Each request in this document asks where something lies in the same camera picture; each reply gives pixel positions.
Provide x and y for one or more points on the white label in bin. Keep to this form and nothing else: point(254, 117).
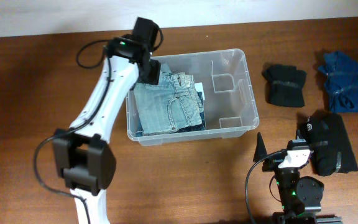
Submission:
point(199, 88)

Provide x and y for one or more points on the clear plastic storage bin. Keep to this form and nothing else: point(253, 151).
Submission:
point(229, 103)

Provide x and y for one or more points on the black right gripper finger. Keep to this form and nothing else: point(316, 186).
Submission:
point(298, 134)
point(260, 150)

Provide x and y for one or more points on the small black garment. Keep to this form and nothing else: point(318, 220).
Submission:
point(285, 85)

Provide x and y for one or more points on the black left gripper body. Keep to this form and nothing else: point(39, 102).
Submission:
point(151, 72)

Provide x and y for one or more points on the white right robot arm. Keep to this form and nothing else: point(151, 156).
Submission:
point(300, 197)

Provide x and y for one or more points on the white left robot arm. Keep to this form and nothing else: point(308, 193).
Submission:
point(82, 154)

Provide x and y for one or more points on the large black folded garment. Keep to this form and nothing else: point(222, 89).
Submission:
point(328, 139)

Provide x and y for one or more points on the blue garment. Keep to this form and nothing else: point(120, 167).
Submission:
point(341, 83)

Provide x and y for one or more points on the light blue jeans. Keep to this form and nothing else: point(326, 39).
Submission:
point(169, 82)

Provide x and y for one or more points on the dark blue jeans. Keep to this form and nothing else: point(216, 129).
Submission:
point(166, 113)

